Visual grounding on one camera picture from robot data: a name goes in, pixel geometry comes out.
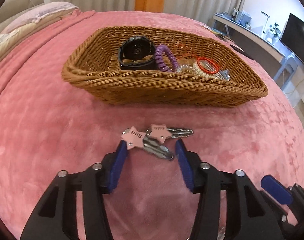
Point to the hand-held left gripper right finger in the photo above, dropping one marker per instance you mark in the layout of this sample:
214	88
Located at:
184	165

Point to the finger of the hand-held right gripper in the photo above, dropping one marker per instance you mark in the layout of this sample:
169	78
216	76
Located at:
277	187

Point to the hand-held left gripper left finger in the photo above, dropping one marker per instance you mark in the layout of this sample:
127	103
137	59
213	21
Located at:
117	165

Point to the pink star hair clip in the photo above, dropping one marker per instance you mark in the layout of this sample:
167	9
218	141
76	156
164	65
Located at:
132	136
158	130

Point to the brown wicker basket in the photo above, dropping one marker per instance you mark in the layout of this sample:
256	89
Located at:
154	90

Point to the pale blue hair clip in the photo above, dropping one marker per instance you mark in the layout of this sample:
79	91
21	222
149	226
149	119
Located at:
224	74

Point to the black wrist watch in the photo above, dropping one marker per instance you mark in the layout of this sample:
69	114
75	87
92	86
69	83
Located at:
135	51

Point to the pink fleece blanket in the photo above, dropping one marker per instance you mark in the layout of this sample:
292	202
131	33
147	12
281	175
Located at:
54	130

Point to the black phone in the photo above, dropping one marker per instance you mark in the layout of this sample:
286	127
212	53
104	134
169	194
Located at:
242	52

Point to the small dark case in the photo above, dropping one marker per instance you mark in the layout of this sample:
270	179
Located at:
226	39

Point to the colourful book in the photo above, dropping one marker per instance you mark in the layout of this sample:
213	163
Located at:
213	30

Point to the white desk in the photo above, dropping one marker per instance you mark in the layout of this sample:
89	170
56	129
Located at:
254	38

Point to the black television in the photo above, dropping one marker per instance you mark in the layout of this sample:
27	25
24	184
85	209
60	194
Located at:
299	37

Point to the potted plant in white vase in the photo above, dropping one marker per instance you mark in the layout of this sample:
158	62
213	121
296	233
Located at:
274	31

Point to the books on desk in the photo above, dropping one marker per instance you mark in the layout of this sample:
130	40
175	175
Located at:
242	17

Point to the beige folded quilt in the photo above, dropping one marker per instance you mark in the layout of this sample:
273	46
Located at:
22	37

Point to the white desk lamp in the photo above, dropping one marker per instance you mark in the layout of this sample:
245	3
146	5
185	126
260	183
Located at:
264	22

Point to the lilac pillow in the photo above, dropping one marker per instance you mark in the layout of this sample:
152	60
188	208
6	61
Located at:
42	12

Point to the beige padded headboard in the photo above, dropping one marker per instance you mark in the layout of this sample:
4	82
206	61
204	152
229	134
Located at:
19	0

